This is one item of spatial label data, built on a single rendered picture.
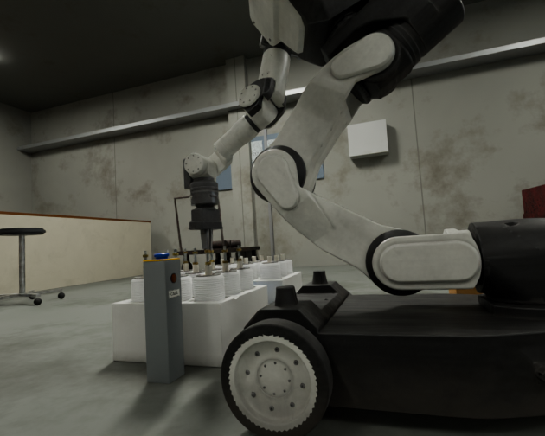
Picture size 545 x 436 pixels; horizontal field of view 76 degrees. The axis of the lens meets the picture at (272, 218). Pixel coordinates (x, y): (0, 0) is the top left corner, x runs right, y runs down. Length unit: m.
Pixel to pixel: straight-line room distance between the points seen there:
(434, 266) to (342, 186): 4.13
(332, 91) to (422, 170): 4.04
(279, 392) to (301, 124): 0.59
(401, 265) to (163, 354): 0.62
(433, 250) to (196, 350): 0.70
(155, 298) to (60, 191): 6.59
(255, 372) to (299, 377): 0.08
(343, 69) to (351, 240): 0.39
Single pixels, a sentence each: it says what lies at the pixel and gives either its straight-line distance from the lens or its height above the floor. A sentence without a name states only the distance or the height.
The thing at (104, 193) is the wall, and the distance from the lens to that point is 6.76.
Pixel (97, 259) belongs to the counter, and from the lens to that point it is 5.04.
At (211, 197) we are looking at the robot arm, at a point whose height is 0.49.
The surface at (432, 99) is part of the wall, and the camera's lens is 5.10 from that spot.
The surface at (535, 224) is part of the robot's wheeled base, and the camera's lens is 0.87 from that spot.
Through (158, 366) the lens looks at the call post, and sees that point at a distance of 1.02.
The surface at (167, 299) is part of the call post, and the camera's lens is 0.97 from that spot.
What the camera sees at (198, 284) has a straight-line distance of 1.10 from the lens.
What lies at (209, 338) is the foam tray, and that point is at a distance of 1.07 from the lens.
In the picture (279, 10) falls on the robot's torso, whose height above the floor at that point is 0.92.
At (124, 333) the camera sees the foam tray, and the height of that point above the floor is 0.09.
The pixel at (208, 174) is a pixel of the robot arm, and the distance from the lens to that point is 1.11.
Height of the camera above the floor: 0.34
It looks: 4 degrees up
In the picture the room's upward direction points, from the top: 4 degrees counter-clockwise
